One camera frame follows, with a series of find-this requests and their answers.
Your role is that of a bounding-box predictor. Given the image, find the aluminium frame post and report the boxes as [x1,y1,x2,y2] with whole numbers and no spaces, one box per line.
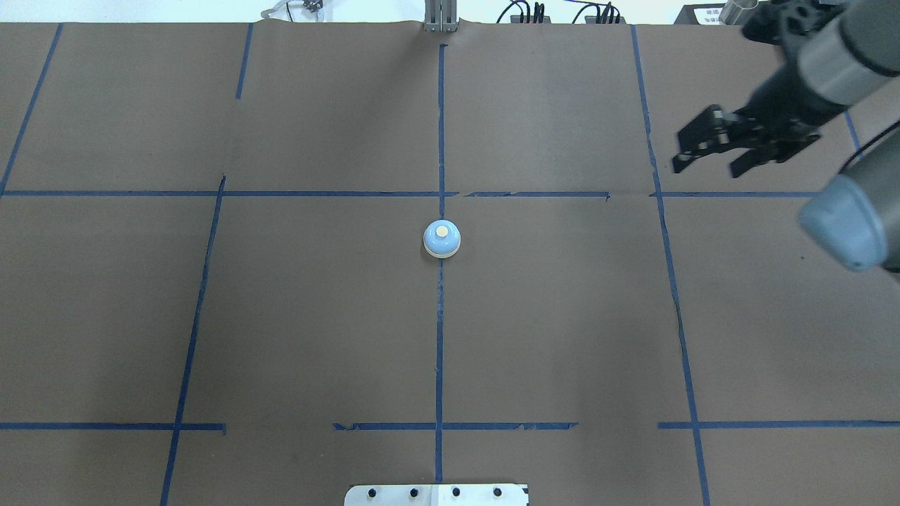
[423,0,459,33]

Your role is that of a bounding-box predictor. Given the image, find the white camera pedestal column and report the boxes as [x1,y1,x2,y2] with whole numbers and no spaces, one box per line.
[344,484,530,505]

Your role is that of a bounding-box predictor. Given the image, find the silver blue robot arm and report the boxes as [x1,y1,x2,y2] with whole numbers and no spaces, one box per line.
[669,1,898,273]

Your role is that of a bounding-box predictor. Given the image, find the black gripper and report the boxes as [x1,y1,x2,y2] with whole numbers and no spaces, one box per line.
[671,67,844,179]

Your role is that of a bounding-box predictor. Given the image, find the metal cup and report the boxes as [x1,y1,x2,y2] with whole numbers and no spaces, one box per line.
[718,0,759,25]

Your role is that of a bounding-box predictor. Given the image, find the blue white call bell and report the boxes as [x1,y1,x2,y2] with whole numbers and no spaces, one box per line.
[423,220,462,259]

